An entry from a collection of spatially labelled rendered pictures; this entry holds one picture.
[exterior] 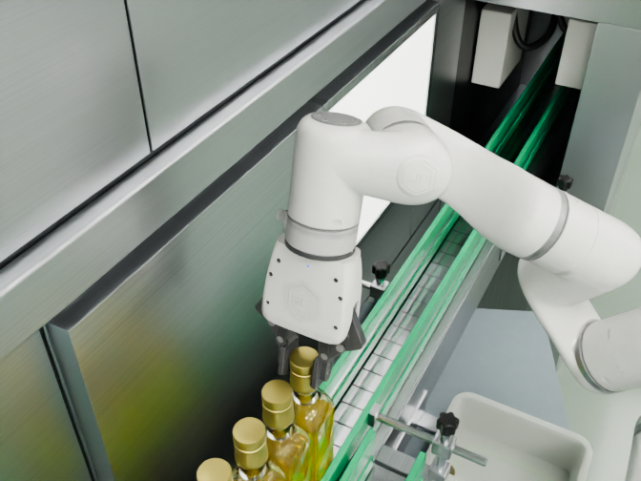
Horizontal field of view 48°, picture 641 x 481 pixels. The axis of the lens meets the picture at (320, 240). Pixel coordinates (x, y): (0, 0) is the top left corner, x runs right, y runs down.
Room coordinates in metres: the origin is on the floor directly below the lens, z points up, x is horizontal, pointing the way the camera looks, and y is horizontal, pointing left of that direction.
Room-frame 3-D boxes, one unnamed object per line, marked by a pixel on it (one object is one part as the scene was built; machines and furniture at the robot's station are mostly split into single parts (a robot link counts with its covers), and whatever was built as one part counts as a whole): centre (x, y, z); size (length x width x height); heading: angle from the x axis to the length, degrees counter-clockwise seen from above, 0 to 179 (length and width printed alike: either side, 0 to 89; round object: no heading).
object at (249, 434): (0.45, 0.07, 1.14); 0.04 x 0.04 x 0.04
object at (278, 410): (0.50, 0.05, 1.14); 0.04 x 0.04 x 0.04
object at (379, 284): (0.90, -0.08, 0.94); 0.07 x 0.04 x 0.13; 62
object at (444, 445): (0.59, -0.14, 0.95); 0.17 x 0.03 x 0.12; 62
